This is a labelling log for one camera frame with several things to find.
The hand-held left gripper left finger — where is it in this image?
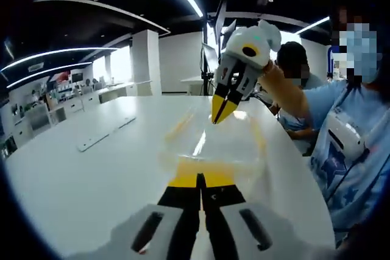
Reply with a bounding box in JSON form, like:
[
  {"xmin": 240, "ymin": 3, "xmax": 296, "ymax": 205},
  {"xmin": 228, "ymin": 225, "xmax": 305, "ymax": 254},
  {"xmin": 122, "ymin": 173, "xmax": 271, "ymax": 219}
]
[{"xmin": 112, "ymin": 173, "xmax": 204, "ymax": 260}]

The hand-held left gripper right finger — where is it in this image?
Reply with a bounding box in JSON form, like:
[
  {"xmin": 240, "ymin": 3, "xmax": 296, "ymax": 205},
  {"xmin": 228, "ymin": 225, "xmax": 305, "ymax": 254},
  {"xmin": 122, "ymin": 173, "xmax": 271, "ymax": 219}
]
[{"xmin": 199, "ymin": 173, "xmax": 295, "ymax": 260}]

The clear plastic bag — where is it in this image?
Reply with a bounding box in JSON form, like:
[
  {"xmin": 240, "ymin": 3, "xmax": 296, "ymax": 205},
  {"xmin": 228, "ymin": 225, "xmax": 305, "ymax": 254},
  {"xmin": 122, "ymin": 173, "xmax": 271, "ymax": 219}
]
[{"xmin": 157, "ymin": 110, "xmax": 269, "ymax": 189}]

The white desk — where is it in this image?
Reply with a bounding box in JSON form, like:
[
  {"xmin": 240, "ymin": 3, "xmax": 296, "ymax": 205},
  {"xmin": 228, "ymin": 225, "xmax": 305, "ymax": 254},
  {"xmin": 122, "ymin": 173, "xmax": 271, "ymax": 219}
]
[{"xmin": 180, "ymin": 75, "xmax": 215, "ymax": 97}]

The white square pillar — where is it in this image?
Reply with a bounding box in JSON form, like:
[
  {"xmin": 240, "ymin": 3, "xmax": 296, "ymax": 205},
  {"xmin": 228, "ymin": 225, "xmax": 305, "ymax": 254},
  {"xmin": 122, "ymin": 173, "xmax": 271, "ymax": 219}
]
[{"xmin": 131, "ymin": 29, "xmax": 163, "ymax": 97}]

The white flat bar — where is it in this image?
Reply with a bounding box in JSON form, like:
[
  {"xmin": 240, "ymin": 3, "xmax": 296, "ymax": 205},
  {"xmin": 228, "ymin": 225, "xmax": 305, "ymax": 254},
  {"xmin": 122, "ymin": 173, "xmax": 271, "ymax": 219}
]
[{"xmin": 76, "ymin": 116, "xmax": 137, "ymax": 153}]

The white chest device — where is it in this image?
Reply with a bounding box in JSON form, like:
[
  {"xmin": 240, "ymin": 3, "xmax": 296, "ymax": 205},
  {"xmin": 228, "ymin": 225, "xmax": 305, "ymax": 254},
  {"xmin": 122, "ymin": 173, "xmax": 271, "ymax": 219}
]
[{"xmin": 326, "ymin": 110, "xmax": 369, "ymax": 164}]

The person's blue shirt torso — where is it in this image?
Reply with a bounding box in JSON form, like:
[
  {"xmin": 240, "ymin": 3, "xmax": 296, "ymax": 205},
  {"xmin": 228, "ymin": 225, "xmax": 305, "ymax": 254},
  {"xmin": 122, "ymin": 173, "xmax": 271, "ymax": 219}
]
[{"xmin": 303, "ymin": 68, "xmax": 390, "ymax": 250}]

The row of white desks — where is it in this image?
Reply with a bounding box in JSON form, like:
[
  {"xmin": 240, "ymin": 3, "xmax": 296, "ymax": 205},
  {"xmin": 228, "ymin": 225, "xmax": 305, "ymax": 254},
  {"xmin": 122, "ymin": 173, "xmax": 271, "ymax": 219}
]
[{"xmin": 7, "ymin": 79, "xmax": 154, "ymax": 152}]

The grey office chair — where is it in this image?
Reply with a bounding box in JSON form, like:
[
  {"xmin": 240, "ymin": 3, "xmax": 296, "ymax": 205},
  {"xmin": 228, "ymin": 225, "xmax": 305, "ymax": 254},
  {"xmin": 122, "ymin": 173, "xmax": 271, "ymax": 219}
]
[{"xmin": 25, "ymin": 102, "xmax": 52, "ymax": 130}]

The black device cable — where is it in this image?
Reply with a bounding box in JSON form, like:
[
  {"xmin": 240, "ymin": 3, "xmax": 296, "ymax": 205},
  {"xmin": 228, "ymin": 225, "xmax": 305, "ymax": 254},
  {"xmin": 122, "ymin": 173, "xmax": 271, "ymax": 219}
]
[{"xmin": 323, "ymin": 147, "xmax": 372, "ymax": 205}]

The red wall sign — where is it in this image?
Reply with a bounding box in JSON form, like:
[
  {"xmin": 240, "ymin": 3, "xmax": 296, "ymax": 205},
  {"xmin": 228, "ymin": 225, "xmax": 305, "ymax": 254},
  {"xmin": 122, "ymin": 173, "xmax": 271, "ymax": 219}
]
[{"xmin": 55, "ymin": 71, "xmax": 73, "ymax": 83}]

